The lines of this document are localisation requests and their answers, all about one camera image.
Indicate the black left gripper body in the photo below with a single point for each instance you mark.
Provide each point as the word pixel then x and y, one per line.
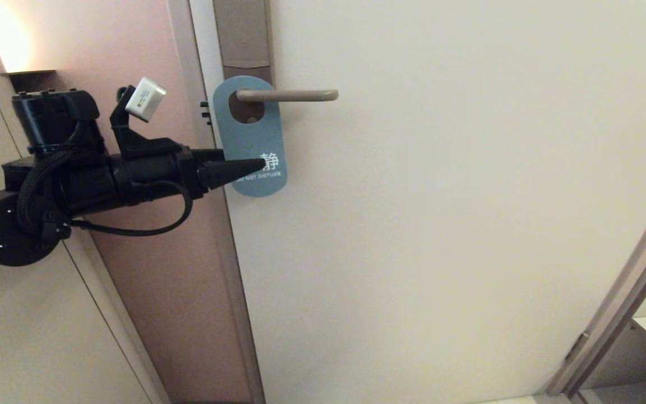
pixel 155 174

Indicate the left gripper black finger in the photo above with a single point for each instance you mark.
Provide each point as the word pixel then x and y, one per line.
pixel 211 154
pixel 230 171

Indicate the white plastic door hanger sign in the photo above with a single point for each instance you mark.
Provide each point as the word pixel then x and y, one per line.
pixel 255 134

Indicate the metal door latch bolt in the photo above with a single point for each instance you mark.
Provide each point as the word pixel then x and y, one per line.
pixel 206 112

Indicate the brown metal door lock plate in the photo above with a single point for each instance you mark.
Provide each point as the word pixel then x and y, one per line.
pixel 241 33

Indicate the white room door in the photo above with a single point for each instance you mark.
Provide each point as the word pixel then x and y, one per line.
pixel 441 224

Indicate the grey metal hinge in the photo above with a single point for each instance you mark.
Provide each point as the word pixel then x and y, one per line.
pixel 577 347

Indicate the grey wardrobe bottom board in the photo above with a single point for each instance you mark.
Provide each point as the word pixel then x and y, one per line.
pixel 637 393

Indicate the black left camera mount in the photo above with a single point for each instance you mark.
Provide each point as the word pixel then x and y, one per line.
pixel 138 143

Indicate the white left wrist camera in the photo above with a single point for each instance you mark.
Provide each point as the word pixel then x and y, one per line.
pixel 146 100

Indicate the dark wall light bracket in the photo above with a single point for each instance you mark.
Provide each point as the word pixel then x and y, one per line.
pixel 27 81

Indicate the grey wardrobe frame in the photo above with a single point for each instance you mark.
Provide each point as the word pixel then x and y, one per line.
pixel 626 292

